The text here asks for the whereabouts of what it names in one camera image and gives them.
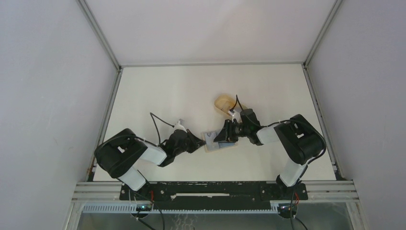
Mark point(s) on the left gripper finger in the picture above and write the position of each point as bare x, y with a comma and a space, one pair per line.
190, 148
194, 139

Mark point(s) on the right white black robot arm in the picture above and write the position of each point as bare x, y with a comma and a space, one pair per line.
301, 141

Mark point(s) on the beige oval plastic tray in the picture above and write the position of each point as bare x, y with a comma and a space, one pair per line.
219, 102

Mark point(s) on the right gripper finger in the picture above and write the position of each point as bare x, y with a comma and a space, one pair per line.
228, 124
224, 136

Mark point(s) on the beige leather card holder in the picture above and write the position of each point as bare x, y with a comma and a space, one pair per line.
211, 148

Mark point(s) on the aluminium front frame rail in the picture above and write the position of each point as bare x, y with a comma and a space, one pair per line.
318, 192

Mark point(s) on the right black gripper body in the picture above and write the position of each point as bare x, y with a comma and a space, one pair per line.
241, 131

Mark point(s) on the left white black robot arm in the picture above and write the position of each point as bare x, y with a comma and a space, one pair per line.
118, 155

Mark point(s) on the right circuit board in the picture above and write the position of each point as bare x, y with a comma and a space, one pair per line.
287, 208

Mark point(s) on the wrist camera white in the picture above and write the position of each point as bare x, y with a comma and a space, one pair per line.
179, 125
235, 115

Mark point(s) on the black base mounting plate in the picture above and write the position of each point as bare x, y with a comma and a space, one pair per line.
215, 196

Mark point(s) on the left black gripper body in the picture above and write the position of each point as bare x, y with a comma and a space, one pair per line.
177, 152

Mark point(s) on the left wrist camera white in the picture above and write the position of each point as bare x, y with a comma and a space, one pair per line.
179, 125

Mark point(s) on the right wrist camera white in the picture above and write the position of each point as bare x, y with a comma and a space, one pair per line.
235, 115

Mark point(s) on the left green circuit board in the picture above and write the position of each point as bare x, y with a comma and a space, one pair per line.
143, 208

